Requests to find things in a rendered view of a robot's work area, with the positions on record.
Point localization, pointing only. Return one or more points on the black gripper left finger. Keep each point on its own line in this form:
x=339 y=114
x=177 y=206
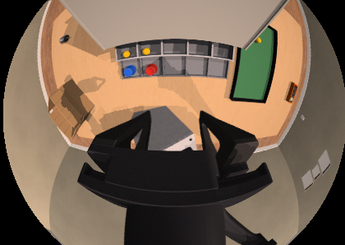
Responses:
x=122 y=135

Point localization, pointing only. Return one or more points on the blue round disc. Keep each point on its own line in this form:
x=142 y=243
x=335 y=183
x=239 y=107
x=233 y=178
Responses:
x=130 y=70

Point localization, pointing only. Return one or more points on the orange digital multimeter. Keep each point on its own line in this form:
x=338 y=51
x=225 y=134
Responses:
x=291 y=93

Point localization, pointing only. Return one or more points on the green tray with black rim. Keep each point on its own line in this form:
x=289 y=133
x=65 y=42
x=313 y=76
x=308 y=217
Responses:
x=255 y=74

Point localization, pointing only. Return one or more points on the grey slanted panel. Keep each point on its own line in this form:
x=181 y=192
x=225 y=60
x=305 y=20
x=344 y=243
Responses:
x=175 y=28

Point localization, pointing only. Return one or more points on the red plug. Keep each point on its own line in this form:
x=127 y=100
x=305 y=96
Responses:
x=151 y=69

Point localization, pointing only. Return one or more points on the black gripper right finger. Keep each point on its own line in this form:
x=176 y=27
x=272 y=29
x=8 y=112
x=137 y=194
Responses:
x=235 y=145

